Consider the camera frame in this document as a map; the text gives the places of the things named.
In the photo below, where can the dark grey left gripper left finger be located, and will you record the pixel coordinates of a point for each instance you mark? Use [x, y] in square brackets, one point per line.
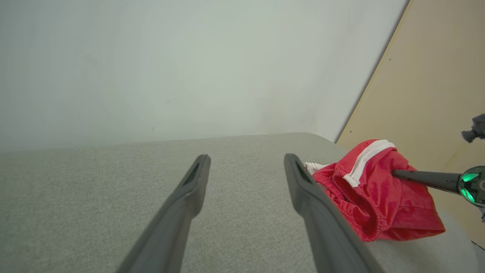
[170, 227]

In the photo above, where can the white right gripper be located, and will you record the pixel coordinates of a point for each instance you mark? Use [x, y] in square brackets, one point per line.
[474, 185]

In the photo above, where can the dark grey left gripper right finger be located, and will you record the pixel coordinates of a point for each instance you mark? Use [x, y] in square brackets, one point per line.
[326, 235]

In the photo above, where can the red shorts with white stripes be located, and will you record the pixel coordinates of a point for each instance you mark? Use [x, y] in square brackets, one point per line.
[390, 204]

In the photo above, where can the beige wooden panel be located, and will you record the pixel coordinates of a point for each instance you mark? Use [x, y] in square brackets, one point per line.
[428, 76]
[460, 223]

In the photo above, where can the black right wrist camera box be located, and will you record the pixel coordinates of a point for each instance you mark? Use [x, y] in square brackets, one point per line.
[476, 131]

